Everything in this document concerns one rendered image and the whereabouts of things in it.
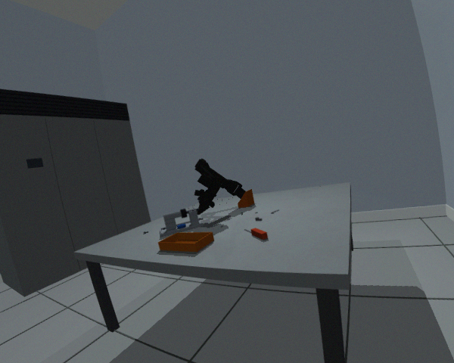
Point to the red-handled screwdriver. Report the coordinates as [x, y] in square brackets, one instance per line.
[258, 233]

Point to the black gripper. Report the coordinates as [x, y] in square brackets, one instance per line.
[206, 201]

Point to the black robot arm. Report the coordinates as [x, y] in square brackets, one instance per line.
[214, 181]

